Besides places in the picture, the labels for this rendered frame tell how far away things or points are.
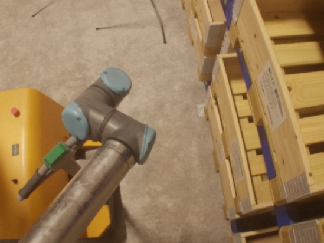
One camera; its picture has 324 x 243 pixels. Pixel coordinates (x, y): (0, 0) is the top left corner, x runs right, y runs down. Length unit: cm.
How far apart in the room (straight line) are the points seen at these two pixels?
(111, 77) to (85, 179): 31
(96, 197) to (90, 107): 24
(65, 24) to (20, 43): 47
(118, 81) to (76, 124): 17
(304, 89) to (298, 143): 37
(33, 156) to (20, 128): 16
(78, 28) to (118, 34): 40
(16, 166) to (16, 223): 29
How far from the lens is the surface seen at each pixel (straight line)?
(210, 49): 203
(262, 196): 170
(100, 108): 78
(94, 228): 206
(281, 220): 135
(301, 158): 97
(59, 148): 104
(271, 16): 146
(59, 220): 61
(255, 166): 172
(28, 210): 163
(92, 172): 66
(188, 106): 260
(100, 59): 286
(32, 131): 174
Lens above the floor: 237
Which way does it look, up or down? 69 degrees down
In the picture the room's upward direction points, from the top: 1 degrees counter-clockwise
